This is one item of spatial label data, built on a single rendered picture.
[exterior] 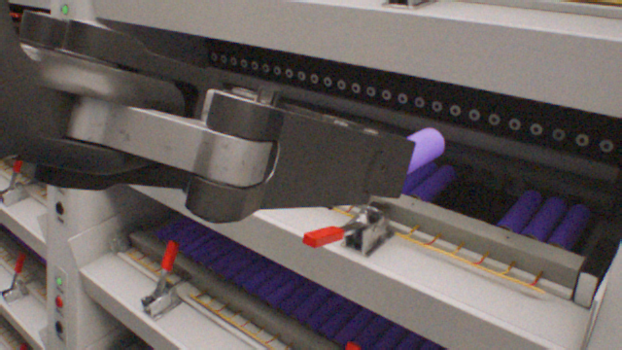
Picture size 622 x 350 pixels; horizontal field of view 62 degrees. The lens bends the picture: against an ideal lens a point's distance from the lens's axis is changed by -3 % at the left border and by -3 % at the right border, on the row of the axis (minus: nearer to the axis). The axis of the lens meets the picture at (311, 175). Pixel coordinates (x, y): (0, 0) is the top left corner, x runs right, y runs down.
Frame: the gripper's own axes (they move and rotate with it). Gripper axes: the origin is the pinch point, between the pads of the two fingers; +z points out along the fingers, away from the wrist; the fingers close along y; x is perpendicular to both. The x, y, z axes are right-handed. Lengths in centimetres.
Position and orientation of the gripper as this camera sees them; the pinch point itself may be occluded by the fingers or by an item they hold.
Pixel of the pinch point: (344, 155)
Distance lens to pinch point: 24.7
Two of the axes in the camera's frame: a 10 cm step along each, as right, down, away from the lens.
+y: -7.6, -2.8, 5.9
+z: 5.9, 0.8, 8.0
